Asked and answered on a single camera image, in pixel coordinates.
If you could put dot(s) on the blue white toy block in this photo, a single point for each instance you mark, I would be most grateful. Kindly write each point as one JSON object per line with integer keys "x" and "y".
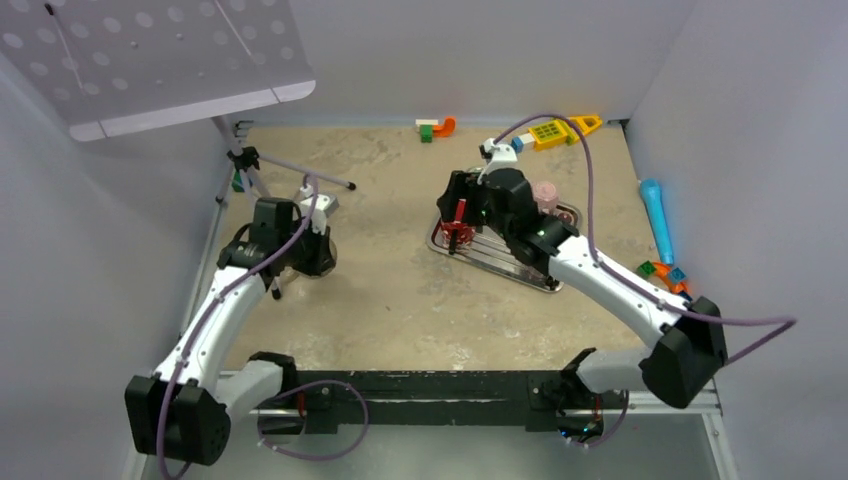
{"x": 523, "y": 142}

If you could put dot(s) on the blue toy microphone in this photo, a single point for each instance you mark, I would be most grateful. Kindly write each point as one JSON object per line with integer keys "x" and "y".
{"x": 651, "y": 194}

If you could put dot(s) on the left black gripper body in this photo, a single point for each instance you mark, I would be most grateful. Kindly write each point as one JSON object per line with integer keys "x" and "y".
{"x": 305, "y": 252}

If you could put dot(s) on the yellow toy phone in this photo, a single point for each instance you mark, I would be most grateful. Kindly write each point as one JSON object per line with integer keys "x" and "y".
{"x": 552, "y": 134}

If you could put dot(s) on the silver metal tray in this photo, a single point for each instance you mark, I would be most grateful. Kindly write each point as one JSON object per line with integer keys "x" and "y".
{"x": 503, "y": 258}

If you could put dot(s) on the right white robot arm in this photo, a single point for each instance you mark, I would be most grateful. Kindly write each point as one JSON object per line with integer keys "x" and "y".
{"x": 684, "y": 344}

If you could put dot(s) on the small dark brown mug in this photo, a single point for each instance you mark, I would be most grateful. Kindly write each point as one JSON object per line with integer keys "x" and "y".
{"x": 567, "y": 216}

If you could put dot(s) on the pink mug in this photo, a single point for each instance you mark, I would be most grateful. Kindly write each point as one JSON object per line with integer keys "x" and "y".
{"x": 546, "y": 196}

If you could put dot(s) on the red mug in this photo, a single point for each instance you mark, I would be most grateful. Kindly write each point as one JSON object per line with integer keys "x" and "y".
{"x": 457, "y": 235}

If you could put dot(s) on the white perforated board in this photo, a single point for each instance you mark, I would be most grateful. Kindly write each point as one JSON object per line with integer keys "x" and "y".
{"x": 111, "y": 68}

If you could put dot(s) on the orange blue toy blocks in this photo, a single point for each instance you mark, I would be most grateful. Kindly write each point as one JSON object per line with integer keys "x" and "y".
{"x": 672, "y": 277}

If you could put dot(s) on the orange green toy pieces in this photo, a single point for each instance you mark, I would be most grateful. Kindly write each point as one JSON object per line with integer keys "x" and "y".
{"x": 428, "y": 129}

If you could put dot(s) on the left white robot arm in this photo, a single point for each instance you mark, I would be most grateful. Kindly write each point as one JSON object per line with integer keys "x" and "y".
{"x": 184, "y": 410}

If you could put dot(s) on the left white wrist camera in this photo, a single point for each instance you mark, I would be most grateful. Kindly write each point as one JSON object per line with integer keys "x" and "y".
{"x": 319, "y": 207}

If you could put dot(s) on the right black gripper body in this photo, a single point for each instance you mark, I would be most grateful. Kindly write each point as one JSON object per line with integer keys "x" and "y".
{"x": 477, "y": 211}

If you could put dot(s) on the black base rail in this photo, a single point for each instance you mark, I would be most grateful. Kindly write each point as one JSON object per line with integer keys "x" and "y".
{"x": 535, "y": 400}

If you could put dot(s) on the orange triangle toy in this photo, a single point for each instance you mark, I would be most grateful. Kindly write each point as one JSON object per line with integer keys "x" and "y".
{"x": 582, "y": 125}

